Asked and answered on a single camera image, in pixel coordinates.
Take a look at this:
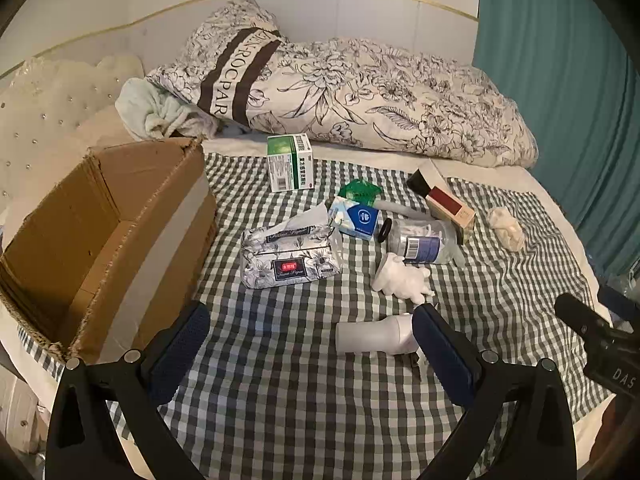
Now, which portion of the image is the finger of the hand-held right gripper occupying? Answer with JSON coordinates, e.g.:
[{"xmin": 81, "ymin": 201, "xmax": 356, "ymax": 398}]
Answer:
[{"xmin": 554, "ymin": 292, "xmax": 615, "ymax": 342}]

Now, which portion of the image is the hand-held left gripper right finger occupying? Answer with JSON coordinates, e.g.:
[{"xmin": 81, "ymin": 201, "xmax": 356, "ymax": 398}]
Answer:
[{"xmin": 411, "ymin": 302, "xmax": 578, "ymax": 480}]

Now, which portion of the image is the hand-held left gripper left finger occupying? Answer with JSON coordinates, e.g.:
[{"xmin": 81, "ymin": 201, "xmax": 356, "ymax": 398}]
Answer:
[{"xmin": 45, "ymin": 301, "xmax": 213, "ymax": 480}]

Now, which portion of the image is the white plastic bottle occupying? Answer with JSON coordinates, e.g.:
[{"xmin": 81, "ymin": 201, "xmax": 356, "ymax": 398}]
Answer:
[{"xmin": 335, "ymin": 305, "xmax": 433, "ymax": 376}]

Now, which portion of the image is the brown cardboard box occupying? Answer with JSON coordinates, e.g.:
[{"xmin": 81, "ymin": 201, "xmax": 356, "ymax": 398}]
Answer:
[{"xmin": 0, "ymin": 137, "xmax": 218, "ymax": 366}]

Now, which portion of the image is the floral print tissue pack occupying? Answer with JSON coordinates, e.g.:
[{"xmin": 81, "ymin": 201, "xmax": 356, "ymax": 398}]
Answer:
[{"xmin": 241, "ymin": 205, "xmax": 343, "ymax": 290}]

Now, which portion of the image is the blue tissue pack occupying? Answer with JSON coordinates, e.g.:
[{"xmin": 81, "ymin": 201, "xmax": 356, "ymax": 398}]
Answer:
[{"xmin": 327, "ymin": 196, "xmax": 385, "ymax": 241}]

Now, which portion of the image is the clear plastic jar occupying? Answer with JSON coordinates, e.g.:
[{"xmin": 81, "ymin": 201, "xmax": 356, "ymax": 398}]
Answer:
[{"xmin": 386, "ymin": 217, "xmax": 466, "ymax": 266}]

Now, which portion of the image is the green checked cloth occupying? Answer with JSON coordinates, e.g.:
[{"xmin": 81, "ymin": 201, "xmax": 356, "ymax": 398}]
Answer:
[{"xmin": 20, "ymin": 152, "xmax": 608, "ymax": 480}]

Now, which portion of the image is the grey plastic tube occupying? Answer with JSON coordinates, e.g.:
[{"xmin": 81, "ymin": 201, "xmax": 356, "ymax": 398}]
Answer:
[{"xmin": 375, "ymin": 199, "xmax": 426, "ymax": 221}]

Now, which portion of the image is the white bedside cabinet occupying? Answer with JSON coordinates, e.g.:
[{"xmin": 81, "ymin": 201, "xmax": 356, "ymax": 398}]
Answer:
[{"xmin": 0, "ymin": 365, "xmax": 53, "ymax": 456}]

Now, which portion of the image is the green foil packet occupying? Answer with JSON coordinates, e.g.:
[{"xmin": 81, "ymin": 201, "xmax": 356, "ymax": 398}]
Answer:
[{"xmin": 338, "ymin": 179, "xmax": 381, "ymax": 206}]

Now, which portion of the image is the teal curtain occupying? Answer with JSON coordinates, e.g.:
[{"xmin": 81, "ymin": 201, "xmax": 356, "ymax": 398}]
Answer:
[{"xmin": 472, "ymin": 0, "xmax": 640, "ymax": 281}]

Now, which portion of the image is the green and white medicine box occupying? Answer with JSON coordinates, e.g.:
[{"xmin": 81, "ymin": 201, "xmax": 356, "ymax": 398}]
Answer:
[{"xmin": 266, "ymin": 133, "xmax": 315, "ymax": 192}]

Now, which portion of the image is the light green towel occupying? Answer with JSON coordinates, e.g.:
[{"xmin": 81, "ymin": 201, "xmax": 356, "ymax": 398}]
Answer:
[{"xmin": 115, "ymin": 77, "xmax": 223, "ymax": 142}]

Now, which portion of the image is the cream tufted headboard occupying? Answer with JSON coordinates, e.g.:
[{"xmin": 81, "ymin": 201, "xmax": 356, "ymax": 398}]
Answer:
[{"xmin": 0, "ymin": 55, "xmax": 146, "ymax": 211}]

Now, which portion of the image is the floral print duvet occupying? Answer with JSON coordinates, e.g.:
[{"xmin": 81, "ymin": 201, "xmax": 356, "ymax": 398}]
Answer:
[{"xmin": 145, "ymin": 0, "xmax": 541, "ymax": 168}]

